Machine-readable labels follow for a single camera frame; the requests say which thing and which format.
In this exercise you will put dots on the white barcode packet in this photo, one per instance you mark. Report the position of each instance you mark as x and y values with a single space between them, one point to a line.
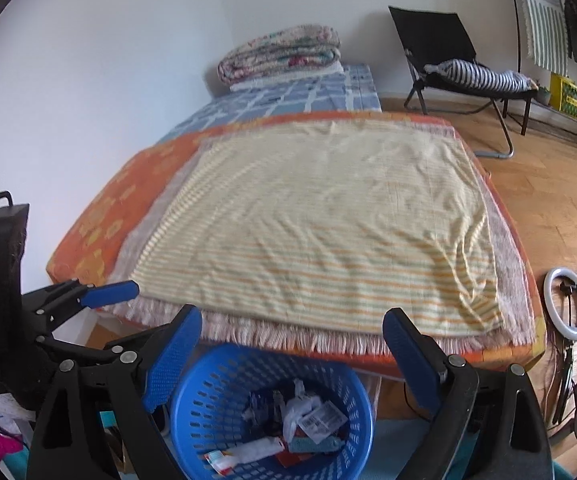
321 417

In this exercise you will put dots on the red cardboard box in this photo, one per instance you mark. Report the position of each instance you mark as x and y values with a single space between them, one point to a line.
293 460

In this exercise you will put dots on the yellow plastic crate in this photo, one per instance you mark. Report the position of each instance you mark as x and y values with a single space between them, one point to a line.
568 95

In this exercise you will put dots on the yellow striped blanket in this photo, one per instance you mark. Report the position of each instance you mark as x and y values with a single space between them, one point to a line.
318 220

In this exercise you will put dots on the black white striped cushion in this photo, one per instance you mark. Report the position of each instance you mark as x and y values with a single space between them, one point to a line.
478 77

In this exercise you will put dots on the black metal clothes rack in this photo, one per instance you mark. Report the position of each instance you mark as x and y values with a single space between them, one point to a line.
519 50

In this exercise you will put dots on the teal floor mat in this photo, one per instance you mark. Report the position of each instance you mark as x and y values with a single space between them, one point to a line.
393 450

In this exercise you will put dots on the blue checked bed sheet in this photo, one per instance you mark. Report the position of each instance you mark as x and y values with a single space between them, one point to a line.
278 100

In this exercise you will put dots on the folded floral quilt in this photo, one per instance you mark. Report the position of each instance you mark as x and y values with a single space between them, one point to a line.
278 55

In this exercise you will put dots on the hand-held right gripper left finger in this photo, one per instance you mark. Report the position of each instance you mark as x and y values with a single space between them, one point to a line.
168 360

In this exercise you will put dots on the white plastic wrapper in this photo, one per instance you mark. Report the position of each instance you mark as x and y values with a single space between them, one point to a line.
296 402

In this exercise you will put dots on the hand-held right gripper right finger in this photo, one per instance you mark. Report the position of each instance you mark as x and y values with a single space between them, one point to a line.
408 360

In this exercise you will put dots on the dark chocolate bar wrapper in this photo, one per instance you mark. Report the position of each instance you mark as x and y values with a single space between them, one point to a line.
263 410

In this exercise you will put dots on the black folding chair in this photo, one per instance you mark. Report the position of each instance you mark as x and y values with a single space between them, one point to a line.
428 35

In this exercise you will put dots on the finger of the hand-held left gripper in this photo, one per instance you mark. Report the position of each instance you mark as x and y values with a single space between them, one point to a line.
78 350
111 292

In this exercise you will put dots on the blue plastic basket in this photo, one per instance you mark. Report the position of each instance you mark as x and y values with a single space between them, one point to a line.
208 390

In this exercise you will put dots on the light blue sachet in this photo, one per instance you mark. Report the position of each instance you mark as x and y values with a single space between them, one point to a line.
313 445

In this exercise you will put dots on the pale fringed blanket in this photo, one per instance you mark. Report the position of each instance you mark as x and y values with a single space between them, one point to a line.
268 335

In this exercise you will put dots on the white bag with colourful print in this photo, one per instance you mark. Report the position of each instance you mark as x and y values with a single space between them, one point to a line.
253 452

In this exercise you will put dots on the green striped hanging towel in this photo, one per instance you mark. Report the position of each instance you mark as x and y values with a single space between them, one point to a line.
543 20

